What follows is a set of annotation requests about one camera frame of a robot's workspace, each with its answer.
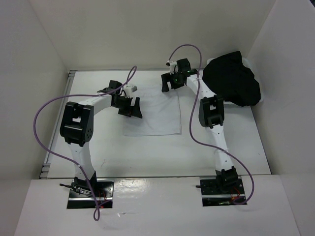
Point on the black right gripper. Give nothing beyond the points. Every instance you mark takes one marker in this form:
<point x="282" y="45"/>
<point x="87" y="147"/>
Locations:
<point x="167" y="77"/>

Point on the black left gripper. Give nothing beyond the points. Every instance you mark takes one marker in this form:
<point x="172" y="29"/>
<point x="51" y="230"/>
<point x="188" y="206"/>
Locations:
<point x="131" y="110"/>

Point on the white skirt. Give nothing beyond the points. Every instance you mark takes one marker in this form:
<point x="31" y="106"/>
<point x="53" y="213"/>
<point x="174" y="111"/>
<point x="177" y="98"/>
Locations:
<point x="161" y="113"/>

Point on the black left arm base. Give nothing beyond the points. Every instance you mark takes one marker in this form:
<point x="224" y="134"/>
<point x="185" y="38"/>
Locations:
<point x="81" y="198"/>

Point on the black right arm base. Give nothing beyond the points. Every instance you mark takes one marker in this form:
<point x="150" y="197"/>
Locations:
<point x="213" y="195"/>

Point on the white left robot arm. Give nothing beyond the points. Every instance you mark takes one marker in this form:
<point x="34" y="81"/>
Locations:
<point x="77" y="126"/>

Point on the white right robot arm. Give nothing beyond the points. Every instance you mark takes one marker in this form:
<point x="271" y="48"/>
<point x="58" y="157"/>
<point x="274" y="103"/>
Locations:
<point x="210" y="115"/>

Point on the black skirt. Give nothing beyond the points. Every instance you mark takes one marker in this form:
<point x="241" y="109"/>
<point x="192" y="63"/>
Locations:
<point x="226" y="76"/>

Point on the white laundry basket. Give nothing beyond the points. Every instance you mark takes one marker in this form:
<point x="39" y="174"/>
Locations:
<point x="252" y="67"/>

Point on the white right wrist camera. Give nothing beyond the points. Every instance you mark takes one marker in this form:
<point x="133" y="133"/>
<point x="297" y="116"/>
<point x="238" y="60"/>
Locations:
<point x="171" y="63"/>

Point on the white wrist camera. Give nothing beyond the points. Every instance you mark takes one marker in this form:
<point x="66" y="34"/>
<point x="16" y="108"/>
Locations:
<point x="128" y="90"/>
<point x="171" y="63"/>

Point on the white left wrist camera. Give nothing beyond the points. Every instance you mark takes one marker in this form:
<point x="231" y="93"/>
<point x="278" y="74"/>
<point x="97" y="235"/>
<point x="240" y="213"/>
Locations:
<point x="128" y="90"/>

